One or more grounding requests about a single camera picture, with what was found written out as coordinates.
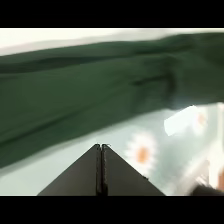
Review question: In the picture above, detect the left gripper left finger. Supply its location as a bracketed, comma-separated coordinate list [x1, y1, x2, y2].
[37, 143, 102, 197]

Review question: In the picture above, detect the dark green garment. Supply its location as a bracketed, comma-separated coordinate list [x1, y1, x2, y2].
[0, 31, 224, 170]

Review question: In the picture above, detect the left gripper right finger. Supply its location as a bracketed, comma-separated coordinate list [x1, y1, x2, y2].
[100, 143, 166, 197]

